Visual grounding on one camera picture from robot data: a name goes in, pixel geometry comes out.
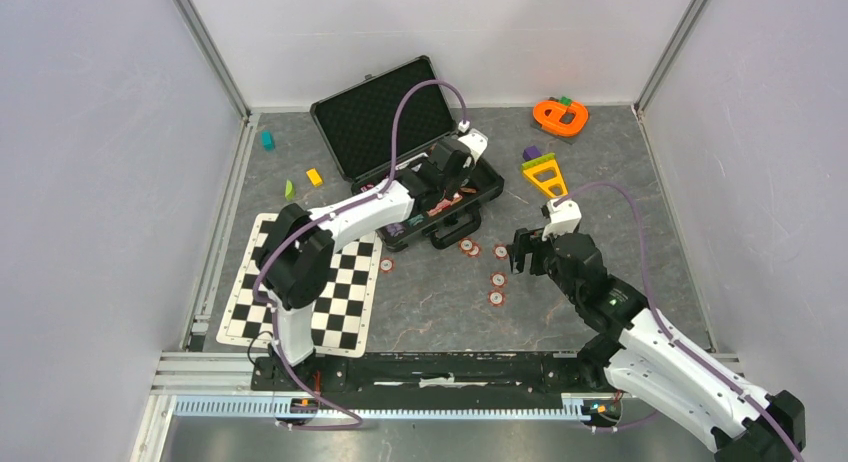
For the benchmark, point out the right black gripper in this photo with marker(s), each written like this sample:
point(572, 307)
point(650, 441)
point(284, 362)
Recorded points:
point(531, 240)

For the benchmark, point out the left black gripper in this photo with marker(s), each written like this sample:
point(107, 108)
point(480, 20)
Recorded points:
point(462, 178)

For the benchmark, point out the red white poker chip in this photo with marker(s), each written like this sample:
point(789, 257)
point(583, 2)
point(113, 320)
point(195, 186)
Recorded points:
point(466, 245)
point(476, 252)
point(386, 265)
point(501, 252)
point(496, 298)
point(498, 279)

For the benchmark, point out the purple poker chip roll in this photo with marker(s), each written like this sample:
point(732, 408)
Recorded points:
point(395, 230)

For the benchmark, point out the black poker carrying case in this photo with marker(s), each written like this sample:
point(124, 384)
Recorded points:
point(365, 123)

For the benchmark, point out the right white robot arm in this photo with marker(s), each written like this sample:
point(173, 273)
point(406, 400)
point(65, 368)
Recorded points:
point(637, 350)

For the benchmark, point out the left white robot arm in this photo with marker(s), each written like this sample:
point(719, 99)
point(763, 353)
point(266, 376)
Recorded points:
point(296, 256)

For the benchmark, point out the red playing card deck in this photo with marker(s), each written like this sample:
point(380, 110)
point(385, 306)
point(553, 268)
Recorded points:
point(444, 205)

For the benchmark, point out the teal poker chip roll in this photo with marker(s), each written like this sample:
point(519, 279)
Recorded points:
point(415, 220)

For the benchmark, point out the purple toy block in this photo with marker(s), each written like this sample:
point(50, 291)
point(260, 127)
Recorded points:
point(530, 153)

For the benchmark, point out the yellow toy block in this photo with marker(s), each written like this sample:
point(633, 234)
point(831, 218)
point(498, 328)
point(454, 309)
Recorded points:
point(314, 177)

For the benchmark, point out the orange toy track piece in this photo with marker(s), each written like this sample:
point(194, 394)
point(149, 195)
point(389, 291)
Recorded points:
point(562, 117)

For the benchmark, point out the green half-round block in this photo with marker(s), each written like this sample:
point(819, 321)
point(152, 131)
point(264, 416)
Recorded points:
point(289, 190)

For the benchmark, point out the black white chessboard mat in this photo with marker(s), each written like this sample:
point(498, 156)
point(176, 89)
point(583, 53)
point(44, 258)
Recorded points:
point(341, 315)

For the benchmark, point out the teal toy block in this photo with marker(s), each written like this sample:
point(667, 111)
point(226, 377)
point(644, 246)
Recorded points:
point(267, 141)

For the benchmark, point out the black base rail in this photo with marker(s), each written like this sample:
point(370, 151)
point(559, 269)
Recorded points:
point(450, 384)

